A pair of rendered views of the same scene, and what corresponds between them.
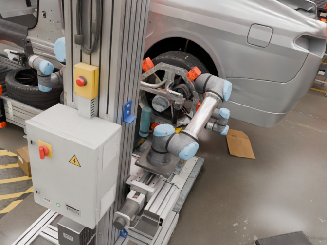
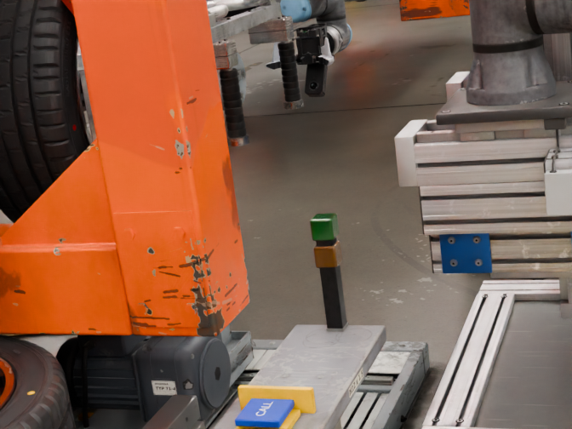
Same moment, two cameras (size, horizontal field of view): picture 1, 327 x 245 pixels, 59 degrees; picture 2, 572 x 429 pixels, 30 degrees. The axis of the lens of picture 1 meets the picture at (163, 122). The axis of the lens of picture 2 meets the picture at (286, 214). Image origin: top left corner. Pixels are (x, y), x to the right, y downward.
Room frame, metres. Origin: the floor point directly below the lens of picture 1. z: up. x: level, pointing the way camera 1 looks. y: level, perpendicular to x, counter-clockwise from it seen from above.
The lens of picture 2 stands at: (1.84, 2.29, 1.17)
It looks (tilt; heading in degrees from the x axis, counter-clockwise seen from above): 16 degrees down; 273
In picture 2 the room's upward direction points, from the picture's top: 8 degrees counter-clockwise
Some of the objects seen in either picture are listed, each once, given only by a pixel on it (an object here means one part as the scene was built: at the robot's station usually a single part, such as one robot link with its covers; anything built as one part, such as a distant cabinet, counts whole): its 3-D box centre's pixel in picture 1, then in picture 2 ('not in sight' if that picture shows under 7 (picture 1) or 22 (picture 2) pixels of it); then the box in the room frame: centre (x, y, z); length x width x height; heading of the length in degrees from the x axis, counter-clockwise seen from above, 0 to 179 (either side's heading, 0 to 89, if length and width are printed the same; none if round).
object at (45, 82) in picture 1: (46, 81); not in sight; (1.58, 0.75, 1.11); 0.11 x 0.08 x 0.11; 148
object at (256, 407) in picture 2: not in sight; (265, 415); (2.00, 0.86, 0.47); 0.07 x 0.07 x 0.02; 72
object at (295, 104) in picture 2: (175, 116); (289, 73); (1.93, -0.08, 0.83); 0.04 x 0.04 x 0.16
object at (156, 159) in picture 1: (160, 152); not in sight; (1.39, -0.01, 0.87); 0.15 x 0.15 x 0.10
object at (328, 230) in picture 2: not in sight; (324, 226); (1.89, 0.51, 0.64); 0.04 x 0.04 x 0.04; 72
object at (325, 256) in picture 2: not in sight; (328, 254); (1.89, 0.51, 0.59); 0.04 x 0.04 x 0.04; 72
